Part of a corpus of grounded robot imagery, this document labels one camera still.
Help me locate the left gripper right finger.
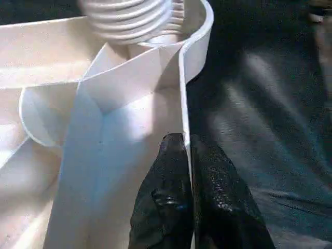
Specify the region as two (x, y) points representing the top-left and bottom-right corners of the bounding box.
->
(190, 133), (276, 249)

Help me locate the white plastic table leg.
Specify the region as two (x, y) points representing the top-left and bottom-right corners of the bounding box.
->
(77, 0), (188, 45)

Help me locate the white plastic table top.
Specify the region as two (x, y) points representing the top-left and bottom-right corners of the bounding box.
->
(0, 0), (216, 249)

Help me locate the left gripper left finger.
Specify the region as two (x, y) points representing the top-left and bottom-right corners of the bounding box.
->
(128, 132), (195, 249)

